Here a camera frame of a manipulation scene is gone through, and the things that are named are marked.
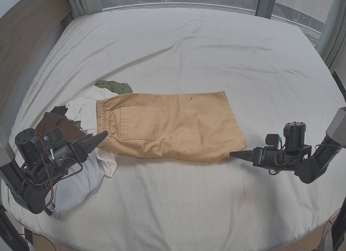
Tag tan shorts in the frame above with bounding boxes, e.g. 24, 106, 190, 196
95, 90, 248, 163

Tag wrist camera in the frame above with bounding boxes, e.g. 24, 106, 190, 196
45, 126, 65, 149
266, 134, 280, 147

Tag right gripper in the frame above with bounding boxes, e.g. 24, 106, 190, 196
253, 148, 284, 168

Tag pale blue garment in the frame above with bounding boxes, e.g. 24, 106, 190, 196
51, 150, 107, 218

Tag brown garment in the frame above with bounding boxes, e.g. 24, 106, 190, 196
35, 112, 90, 216

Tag white garment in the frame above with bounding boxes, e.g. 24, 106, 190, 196
66, 88, 119, 178

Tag bed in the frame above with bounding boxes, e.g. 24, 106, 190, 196
0, 0, 346, 251

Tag olive green garment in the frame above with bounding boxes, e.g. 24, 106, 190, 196
71, 80, 133, 131

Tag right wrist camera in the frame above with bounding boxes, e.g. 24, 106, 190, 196
266, 134, 280, 147

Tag black cable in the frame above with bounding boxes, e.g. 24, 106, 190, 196
322, 208, 341, 251

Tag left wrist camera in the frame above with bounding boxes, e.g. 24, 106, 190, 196
45, 126, 65, 149

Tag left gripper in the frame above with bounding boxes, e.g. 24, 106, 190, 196
53, 132, 109, 170

